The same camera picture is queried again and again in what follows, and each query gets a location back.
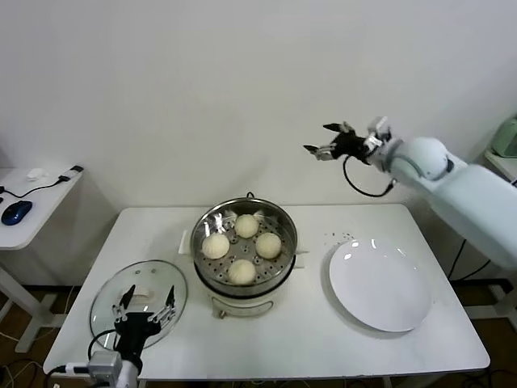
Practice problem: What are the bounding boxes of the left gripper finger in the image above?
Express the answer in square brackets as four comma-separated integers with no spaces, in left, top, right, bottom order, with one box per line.
[111,284,137,324]
[146,284,177,325]

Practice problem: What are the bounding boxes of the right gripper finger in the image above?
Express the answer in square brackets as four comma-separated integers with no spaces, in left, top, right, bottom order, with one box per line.
[321,119,355,135]
[301,143,340,162]

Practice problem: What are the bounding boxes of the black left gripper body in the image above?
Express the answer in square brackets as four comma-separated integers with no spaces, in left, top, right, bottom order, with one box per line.
[114,312,162,361]

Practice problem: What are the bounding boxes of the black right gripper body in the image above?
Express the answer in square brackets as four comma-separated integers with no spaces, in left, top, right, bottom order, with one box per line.
[332,132,372,166]

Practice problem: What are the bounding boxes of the glass lid with cream handle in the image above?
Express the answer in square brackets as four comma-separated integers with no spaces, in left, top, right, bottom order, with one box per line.
[89,259,189,351]

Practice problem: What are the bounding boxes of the white steamed baozi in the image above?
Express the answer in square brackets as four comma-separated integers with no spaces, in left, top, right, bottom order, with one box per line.
[201,234,230,260]
[227,259,257,286]
[255,233,283,259]
[233,213,260,239]

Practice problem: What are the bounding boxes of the perforated steel steamer basket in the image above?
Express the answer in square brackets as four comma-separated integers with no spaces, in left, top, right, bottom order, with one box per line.
[190,197,299,293]

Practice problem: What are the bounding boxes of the cream electric cooker base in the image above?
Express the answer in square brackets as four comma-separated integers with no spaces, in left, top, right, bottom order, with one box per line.
[179,228,311,321]

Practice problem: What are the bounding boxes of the brown crumbs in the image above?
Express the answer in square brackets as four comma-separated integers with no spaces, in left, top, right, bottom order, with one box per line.
[322,230,356,244]

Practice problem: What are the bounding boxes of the white side table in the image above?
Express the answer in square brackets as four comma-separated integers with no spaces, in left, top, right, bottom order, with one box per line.
[0,165,86,355]

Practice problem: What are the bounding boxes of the white round plate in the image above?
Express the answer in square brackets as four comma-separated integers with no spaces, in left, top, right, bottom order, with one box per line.
[328,238,432,333]

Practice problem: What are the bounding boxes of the blue computer mouse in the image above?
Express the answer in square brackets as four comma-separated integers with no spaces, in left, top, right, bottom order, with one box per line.
[1,200,34,226]

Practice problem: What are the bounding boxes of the mint green appliance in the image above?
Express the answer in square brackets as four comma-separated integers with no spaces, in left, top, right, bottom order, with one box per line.
[493,116,517,159]

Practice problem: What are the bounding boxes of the white shelf table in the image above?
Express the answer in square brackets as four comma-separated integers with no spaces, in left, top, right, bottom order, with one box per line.
[464,149,517,321]

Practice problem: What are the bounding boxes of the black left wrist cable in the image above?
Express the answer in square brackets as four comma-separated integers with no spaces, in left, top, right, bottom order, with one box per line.
[42,329,120,381]

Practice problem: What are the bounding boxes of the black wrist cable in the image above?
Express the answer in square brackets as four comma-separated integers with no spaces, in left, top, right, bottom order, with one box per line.
[42,329,120,381]
[343,155,399,198]

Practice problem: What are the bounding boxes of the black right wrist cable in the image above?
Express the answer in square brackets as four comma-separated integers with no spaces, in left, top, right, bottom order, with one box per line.
[343,155,399,198]

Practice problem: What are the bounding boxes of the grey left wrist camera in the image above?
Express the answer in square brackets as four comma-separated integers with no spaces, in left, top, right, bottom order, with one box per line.
[87,350,122,383]

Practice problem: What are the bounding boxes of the black desk cable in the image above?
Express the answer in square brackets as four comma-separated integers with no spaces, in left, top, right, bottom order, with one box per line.
[0,177,65,201]

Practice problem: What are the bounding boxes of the black hanging cable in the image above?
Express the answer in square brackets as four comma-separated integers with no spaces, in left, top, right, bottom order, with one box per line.
[446,238,493,282]

